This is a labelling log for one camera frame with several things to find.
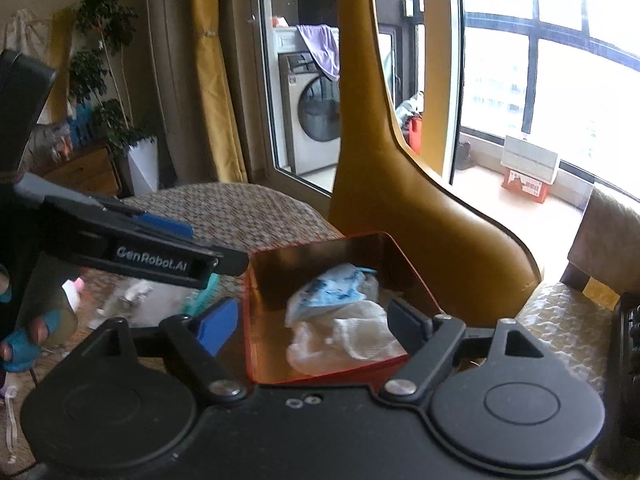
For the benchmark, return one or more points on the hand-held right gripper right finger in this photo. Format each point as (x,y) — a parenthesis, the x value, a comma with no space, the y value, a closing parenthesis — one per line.
(406,319)

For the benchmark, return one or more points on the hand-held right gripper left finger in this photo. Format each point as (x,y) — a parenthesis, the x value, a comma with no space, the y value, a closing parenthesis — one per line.
(217,325)

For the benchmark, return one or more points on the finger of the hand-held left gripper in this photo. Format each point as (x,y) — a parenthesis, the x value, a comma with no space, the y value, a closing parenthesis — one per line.
(160,223)
(232,261)

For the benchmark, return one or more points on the white plush rabbit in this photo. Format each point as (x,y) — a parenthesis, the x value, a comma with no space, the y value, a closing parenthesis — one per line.
(150,306)

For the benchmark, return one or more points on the red tin box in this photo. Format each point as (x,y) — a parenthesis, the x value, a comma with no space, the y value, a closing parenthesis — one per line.
(280,270)

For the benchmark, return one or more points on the person's left hand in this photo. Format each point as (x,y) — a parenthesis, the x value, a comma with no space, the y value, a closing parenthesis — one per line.
(20,352)

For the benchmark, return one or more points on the teal ribbed item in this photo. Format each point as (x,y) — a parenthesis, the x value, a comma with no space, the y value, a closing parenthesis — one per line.
(202,295)

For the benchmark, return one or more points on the white angular planter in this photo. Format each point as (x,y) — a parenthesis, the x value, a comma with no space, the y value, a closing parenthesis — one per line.
(145,165)

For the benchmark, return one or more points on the white knitted cloth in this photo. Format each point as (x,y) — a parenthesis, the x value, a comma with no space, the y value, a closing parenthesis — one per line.
(345,340)

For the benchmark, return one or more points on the blue and white packet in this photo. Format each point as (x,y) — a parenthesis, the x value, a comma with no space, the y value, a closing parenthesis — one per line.
(325,292)

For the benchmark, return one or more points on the wooden cabinet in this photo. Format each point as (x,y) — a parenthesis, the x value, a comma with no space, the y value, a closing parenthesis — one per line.
(90,170)

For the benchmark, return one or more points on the blue container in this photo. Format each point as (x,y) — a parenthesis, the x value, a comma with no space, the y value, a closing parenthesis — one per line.
(82,125)

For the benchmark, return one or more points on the yellow curtain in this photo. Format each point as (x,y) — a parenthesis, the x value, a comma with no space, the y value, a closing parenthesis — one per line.
(210,85)

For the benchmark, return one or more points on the beige curtain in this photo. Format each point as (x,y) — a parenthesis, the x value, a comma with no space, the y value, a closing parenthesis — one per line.
(170,60)

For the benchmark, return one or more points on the yellow leather chair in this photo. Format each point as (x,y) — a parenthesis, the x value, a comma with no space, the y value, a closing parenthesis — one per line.
(365,160)

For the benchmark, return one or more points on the silver washing machine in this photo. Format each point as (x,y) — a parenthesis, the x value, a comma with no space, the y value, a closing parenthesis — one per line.
(310,110)

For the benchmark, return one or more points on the red cardboard box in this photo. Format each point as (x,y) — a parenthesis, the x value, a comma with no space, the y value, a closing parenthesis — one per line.
(522,187)

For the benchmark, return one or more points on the red storage crate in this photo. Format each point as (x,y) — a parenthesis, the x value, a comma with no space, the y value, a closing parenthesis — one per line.
(416,135)

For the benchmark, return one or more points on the white panel heater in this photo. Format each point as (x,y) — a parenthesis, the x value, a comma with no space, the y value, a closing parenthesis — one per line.
(530,157)

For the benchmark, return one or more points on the grey bag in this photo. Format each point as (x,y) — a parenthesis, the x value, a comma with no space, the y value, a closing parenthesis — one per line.
(410,106)

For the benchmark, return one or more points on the green potted plant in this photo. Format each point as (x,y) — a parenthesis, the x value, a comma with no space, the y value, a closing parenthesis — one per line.
(100,10)

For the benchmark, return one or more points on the black device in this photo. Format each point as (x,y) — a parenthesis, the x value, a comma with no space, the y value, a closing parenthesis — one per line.
(630,360)

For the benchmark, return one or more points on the purple cloth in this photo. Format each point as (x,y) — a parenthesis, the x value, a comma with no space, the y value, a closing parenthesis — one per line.
(322,50)

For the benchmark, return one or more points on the hanging beige cloth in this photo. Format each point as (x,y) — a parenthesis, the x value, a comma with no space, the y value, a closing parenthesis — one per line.
(25,32)

